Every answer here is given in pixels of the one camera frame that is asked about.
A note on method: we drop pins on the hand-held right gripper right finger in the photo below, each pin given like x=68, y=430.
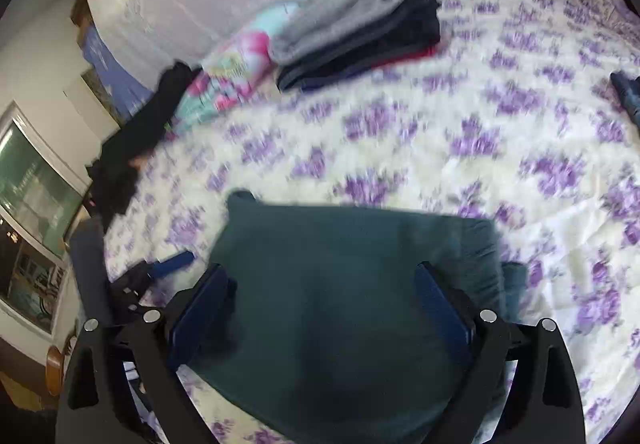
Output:
x=445, y=309

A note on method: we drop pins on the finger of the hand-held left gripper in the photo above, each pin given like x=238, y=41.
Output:
x=172, y=264

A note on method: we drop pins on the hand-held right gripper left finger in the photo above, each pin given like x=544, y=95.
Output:
x=197, y=314

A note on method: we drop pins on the teal pants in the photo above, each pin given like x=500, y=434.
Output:
x=340, y=304

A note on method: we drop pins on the wooden chair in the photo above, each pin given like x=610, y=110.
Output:
x=54, y=369

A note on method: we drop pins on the black cloth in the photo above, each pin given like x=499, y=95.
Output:
x=145, y=124

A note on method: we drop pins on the purple floral bedspread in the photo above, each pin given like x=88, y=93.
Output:
x=425, y=164

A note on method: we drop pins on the colourful floral pillow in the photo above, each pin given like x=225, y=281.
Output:
x=225, y=74

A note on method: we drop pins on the blue cloth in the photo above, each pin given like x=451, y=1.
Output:
x=107, y=69

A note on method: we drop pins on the red folded garment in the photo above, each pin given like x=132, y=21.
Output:
x=425, y=53

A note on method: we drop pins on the navy striped folded garment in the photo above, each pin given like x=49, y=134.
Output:
x=380, y=39

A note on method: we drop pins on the blue jeans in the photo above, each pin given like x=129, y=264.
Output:
x=630, y=94

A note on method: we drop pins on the grey folded garment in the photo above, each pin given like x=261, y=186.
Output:
x=340, y=9

